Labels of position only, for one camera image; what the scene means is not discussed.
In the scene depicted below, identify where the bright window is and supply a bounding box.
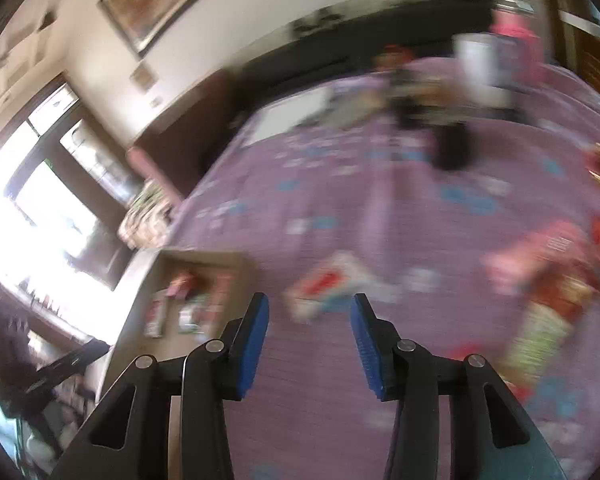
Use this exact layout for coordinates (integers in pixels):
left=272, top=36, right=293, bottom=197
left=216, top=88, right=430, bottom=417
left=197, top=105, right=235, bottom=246
left=0, top=74, right=148, bottom=311

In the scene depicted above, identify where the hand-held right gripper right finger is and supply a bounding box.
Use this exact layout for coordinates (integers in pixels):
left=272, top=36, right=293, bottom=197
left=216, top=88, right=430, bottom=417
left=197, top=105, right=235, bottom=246
left=350, top=293, right=568, bottom=480

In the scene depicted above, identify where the white paper sheet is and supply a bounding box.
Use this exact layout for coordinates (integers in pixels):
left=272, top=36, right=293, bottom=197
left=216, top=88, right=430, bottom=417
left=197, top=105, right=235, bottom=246
left=241, top=86, right=332, bottom=147

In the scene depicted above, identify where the purple floral tablecloth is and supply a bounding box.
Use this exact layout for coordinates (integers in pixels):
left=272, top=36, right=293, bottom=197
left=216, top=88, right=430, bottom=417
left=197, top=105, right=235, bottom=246
left=100, top=57, right=600, bottom=480

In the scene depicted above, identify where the floral printed cloth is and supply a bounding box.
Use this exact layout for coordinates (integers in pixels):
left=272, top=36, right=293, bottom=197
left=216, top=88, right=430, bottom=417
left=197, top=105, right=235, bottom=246
left=116, top=180, right=182, bottom=252

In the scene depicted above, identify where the black tripod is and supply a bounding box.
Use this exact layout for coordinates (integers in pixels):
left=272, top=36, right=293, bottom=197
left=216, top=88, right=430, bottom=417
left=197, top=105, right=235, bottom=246
left=0, top=299, right=112, bottom=423

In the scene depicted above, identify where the wooden cabinet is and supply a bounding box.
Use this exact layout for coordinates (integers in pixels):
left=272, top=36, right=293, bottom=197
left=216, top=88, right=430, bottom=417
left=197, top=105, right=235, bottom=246
left=542, top=0, right=600, bottom=113

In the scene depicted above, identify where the brown wooden furniture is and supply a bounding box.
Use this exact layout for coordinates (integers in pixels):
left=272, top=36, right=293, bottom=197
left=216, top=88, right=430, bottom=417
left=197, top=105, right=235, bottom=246
left=129, top=69, right=243, bottom=203

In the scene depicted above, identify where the pink roll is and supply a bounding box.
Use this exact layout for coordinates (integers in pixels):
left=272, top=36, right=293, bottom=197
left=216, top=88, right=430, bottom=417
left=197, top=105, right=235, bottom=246
left=126, top=146, right=183, bottom=203

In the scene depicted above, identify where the brown cardboard box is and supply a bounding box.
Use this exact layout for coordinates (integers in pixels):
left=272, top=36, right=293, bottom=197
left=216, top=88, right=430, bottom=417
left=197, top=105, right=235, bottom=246
left=100, top=247, right=257, bottom=376

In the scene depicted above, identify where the pink thermos bottle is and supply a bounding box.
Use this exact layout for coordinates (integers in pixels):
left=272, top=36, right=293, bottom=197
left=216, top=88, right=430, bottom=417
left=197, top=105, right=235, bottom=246
left=489, top=7, right=543, bottom=73

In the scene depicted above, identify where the framed wall picture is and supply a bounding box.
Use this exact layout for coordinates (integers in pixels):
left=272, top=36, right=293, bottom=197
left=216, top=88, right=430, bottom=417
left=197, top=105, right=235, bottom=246
left=97, top=0, right=253, bottom=57

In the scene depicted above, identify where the black sofa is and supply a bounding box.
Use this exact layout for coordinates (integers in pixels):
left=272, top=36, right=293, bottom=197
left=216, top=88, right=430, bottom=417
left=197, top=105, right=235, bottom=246
left=229, top=0, right=501, bottom=108

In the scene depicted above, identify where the red brown snack packet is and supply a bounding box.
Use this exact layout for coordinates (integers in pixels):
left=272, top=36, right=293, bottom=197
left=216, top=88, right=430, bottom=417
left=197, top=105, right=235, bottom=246
left=527, top=270, right=600, bottom=323

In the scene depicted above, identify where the red white boxed snack packet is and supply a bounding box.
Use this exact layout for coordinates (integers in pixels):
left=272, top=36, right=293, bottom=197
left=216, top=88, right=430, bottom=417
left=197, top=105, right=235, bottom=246
left=144, top=300, right=169, bottom=339

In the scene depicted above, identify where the green white snack packet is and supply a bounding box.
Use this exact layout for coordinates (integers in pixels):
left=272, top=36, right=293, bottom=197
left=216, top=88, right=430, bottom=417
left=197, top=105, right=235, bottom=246
left=177, top=304, right=207, bottom=334

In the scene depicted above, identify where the black jar with cork lid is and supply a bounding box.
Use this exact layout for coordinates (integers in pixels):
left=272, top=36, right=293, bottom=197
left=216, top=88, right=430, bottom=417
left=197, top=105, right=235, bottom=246
left=387, top=70, right=438, bottom=131
left=430, top=117, right=476, bottom=172

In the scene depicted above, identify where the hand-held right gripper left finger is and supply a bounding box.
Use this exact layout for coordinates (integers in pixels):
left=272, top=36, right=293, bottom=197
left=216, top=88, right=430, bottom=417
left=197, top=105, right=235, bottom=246
left=50, top=292, right=271, bottom=480

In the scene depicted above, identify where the pink snack packet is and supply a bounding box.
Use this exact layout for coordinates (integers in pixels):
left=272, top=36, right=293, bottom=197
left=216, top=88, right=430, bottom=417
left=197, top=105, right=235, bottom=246
left=485, top=220, right=596, bottom=296
left=166, top=272, right=197, bottom=302

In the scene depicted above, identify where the white plastic jar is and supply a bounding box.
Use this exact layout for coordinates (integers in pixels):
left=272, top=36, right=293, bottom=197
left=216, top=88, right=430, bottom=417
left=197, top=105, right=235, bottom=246
left=452, top=32, right=517, bottom=109

